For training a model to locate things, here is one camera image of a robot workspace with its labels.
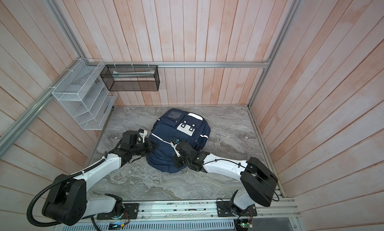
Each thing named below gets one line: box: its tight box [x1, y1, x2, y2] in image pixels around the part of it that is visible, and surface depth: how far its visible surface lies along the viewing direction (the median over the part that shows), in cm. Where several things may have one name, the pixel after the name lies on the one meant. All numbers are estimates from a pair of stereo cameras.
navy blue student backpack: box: [146, 108, 211, 173], surface depth 93 cm
